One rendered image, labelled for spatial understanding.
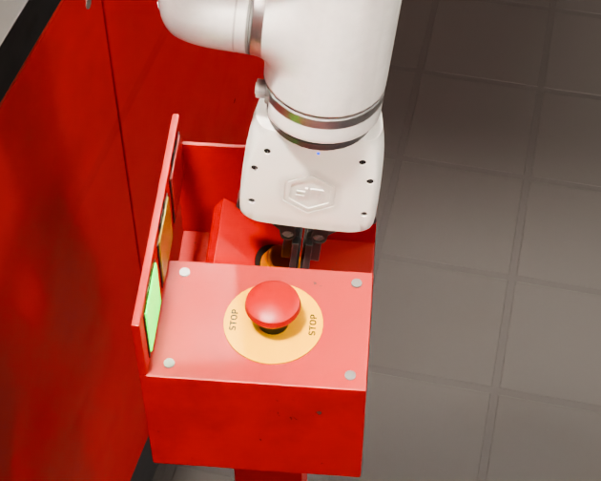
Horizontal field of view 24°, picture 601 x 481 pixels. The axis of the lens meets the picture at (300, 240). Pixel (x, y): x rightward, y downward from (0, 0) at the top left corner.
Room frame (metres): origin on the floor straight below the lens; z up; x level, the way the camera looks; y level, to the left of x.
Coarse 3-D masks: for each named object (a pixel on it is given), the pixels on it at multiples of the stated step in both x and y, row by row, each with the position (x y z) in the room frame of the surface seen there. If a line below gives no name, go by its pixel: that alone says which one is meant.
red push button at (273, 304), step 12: (252, 288) 0.60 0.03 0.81; (264, 288) 0.60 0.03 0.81; (276, 288) 0.60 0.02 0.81; (288, 288) 0.60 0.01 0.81; (252, 300) 0.59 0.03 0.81; (264, 300) 0.59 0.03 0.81; (276, 300) 0.59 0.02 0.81; (288, 300) 0.59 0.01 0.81; (252, 312) 0.58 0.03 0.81; (264, 312) 0.58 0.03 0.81; (276, 312) 0.58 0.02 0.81; (288, 312) 0.58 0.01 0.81; (264, 324) 0.57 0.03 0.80; (276, 324) 0.57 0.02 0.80
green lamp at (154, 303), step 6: (156, 270) 0.61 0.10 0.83; (156, 276) 0.60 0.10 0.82; (156, 282) 0.60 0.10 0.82; (150, 288) 0.58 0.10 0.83; (156, 288) 0.60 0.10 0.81; (150, 294) 0.58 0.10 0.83; (156, 294) 0.60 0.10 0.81; (150, 300) 0.58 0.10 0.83; (156, 300) 0.59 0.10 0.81; (150, 306) 0.57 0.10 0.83; (156, 306) 0.59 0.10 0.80; (150, 312) 0.57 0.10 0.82; (156, 312) 0.59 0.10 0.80; (150, 318) 0.57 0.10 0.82; (156, 318) 0.59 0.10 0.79; (150, 324) 0.57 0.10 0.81; (156, 324) 0.59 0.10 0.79; (150, 330) 0.56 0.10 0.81; (150, 336) 0.56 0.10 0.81; (150, 342) 0.56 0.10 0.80; (150, 348) 0.56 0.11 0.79
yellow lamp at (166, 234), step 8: (168, 200) 0.67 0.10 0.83; (168, 208) 0.66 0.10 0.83; (168, 216) 0.66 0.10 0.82; (168, 224) 0.66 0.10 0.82; (160, 232) 0.63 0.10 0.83; (168, 232) 0.65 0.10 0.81; (160, 240) 0.63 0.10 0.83; (168, 240) 0.65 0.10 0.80; (160, 248) 0.62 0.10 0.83; (168, 248) 0.65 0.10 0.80; (160, 256) 0.62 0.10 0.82; (168, 256) 0.64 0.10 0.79
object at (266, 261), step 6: (276, 246) 0.70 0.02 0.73; (270, 252) 0.70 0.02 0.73; (276, 252) 0.70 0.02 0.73; (264, 258) 0.69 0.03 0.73; (270, 258) 0.69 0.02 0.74; (276, 258) 0.69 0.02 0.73; (282, 258) 0.69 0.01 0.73; (288, 258) 0.70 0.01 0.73; (264, 264) 0.69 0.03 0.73; (270, 264) 0.68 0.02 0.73; (276, 264) 0.68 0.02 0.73; (282, 264) 0.69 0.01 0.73; (288, 264) 0.69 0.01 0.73
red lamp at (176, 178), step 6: (180, 144) 0.73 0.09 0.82; (180, 150) 0.73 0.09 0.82; (180, 156) 0.72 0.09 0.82; (174, 162) 0.70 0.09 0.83; (180, 162) 0.72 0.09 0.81; (174, 168) 0.70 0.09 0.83; (180, 168) 0.72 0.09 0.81; (174, 174) 0.69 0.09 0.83; (180, 174) 0.72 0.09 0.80; (174, 180) 0.69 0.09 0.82; (180, 180) 0.72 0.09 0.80; (174, 186) 0.69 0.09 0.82; (180, 186) 0.71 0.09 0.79; (174, 192) 0.69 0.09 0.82; (180, 192) 0.71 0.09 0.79; (174, 198) 0.69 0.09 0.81; (174, 204) 0.69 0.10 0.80; (174, 210) 0.69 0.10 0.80
